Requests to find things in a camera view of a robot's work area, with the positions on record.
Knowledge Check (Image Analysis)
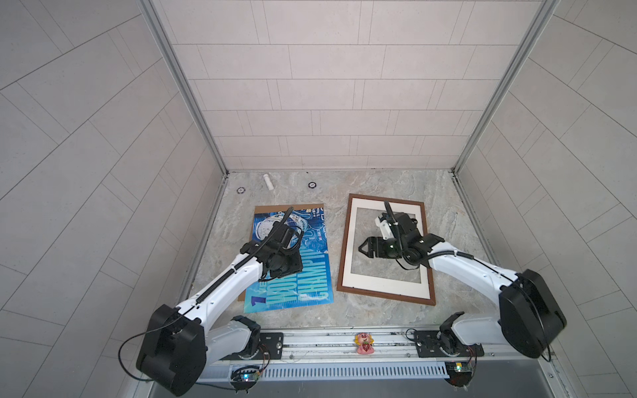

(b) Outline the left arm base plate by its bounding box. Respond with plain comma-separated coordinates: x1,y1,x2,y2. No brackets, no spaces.
222,333,285,361

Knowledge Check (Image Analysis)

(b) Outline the brown wooden picture frame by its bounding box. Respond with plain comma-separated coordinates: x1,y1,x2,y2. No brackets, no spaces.
336,193,437,307

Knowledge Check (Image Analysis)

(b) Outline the left circuit board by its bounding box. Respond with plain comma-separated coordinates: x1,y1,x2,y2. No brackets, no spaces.
230,366,261,391

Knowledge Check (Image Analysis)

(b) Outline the circuit board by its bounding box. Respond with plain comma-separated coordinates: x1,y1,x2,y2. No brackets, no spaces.
445,362,474,387
230,366,261,391

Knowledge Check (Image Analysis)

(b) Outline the white mat board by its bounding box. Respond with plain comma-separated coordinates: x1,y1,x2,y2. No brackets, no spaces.
341,197,432,300

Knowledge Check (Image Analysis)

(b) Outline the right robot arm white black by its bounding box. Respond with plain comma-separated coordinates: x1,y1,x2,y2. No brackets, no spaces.
358,210,567,362

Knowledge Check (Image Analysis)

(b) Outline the white cylinder tube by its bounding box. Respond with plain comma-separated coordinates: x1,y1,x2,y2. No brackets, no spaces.
263,173,275,191

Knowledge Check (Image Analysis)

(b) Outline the pink toy figurine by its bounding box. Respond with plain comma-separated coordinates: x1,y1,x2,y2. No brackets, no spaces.
354,333,375,355

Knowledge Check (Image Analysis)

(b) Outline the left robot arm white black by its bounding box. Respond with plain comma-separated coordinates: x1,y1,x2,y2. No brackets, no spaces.
136,221,304,396

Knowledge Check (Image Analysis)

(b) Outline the right circuit board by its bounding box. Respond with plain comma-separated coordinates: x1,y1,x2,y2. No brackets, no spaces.
445,362,474,387

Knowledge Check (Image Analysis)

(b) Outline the brown backing board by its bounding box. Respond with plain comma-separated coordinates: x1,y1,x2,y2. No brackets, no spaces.
237,203,325,303

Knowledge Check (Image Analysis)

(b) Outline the blue poster with white mat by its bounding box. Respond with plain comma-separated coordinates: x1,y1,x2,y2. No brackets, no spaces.
243,204,333,313

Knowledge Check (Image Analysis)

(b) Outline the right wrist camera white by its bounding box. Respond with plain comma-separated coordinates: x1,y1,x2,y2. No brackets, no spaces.
375,216,394,240

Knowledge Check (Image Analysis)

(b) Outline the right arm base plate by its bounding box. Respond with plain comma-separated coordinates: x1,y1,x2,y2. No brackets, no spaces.
412,330,484,361

